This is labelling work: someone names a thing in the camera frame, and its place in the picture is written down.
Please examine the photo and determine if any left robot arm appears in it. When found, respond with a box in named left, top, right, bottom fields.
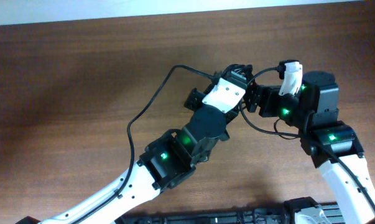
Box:
left=44, top=78, right=248, bottom=224

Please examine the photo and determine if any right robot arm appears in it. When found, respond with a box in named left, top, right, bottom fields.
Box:
left=244, top=71, right=375, bottom=223

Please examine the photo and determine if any right camera cable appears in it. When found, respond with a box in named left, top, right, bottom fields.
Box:
left=239, top=67, right=375, bottom=218

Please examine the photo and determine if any camera cable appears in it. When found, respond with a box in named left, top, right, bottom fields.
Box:
left=68, top=64, right=216, bottom=224
left=239, top=67, right=375, bottom=218

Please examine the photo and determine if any left camera cable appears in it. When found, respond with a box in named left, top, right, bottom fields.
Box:
left=68, top=64, right=216, bottom=224

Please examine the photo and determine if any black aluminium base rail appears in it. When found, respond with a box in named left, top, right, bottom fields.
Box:
left=114, top=197, right=345, bottom=224

